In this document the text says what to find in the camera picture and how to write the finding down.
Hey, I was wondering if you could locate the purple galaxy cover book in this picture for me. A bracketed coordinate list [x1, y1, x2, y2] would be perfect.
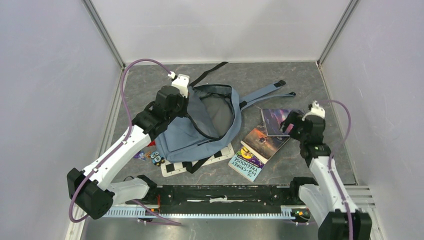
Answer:
[261, 108, 303, 137]

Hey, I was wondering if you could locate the blue grey backpack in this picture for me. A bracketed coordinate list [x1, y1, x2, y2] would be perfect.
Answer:
[154, 61, 286, 163]

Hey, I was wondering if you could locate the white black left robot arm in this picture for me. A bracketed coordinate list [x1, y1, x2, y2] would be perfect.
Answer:
[67, 84, 189, 223]

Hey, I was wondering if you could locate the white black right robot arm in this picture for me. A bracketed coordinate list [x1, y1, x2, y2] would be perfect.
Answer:
[280, 111, 373, 240]

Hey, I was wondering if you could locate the red window toy block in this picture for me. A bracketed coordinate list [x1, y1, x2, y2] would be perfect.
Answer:
[147, 141, 156, 147]

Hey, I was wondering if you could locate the dark orange tale book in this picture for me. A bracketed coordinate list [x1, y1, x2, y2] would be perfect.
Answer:
[240, 122, 290, 164]

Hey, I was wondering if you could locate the blue owl toy figure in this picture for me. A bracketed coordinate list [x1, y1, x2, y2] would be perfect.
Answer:
[149, 151, 165, 167]

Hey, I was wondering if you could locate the black white chessboard mat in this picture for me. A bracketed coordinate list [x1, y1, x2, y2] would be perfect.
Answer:
[160, 143, 235, 178]

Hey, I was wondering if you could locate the light blue treehouse book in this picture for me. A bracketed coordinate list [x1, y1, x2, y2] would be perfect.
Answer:
[228, 146, 265, 182]

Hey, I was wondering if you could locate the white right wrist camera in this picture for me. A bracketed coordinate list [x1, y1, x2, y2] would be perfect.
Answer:
[301, 100, 326, 121]

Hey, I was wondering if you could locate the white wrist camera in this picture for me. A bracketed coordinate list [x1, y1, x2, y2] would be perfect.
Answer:
[168, 71, 190, 98]
[301, 100, 326, 121]

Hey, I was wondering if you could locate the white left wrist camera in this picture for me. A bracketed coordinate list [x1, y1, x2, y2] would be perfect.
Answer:
[168, 71, 190, 98]

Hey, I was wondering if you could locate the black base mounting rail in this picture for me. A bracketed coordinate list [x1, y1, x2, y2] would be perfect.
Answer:
[140, 184, 305, 214]

